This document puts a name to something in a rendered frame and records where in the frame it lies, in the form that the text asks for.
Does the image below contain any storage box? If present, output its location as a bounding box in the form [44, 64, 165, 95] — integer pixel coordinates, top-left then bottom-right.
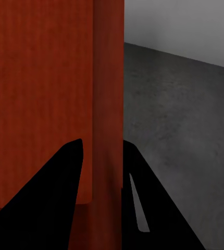
[0, 0, 125, 250]

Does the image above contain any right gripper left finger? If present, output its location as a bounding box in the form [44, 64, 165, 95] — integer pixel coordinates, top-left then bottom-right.
[0, 139, 83, 250]

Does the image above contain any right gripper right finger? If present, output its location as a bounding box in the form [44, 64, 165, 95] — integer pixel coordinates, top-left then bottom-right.
[121, 140, 206, 250]

